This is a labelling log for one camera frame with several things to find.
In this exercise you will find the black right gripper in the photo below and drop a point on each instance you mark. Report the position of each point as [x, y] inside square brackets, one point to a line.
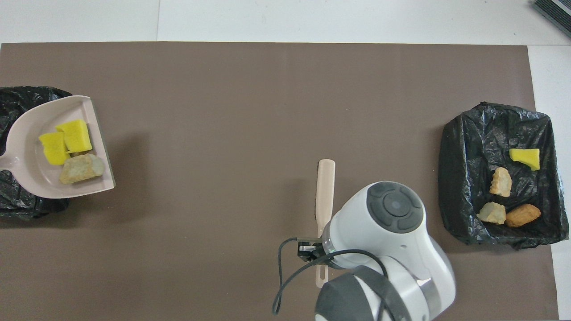
[324, 259]

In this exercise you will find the beige brush with black bristles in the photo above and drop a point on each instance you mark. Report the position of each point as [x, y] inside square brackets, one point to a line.
[325, 187]

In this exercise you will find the beige orange striped foam chunk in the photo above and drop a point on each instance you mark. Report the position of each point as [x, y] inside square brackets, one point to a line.
[501, 182]

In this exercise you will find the brown cork-like chunk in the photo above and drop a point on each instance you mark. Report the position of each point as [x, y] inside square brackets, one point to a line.
[522, 215]

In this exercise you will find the plain yellow sponge piece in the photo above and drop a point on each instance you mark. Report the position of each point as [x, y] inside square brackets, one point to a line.
[525, 157]

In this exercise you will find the beige stone-like foam chunk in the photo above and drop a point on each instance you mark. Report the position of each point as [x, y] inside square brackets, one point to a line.
[81, 168]

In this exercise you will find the beige plastic dustpan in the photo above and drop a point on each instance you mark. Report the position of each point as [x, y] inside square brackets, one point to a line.
[35, 178]

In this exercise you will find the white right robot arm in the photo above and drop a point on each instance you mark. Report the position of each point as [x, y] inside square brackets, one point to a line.
[392, 232]

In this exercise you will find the black bag lined bin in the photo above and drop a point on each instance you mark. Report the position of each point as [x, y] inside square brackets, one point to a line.
[468, 178]

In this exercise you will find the black bag bin with pink scrap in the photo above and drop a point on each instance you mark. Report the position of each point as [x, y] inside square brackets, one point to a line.
[18, 98]

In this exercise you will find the brown table mat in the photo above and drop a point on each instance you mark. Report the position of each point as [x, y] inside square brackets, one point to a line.
[267, 89]

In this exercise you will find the pale beige foam chunk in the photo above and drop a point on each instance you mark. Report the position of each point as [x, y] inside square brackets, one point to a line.
[490, 213]

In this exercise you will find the grey ribbed device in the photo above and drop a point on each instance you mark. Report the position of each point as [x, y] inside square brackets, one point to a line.
[555, 10]

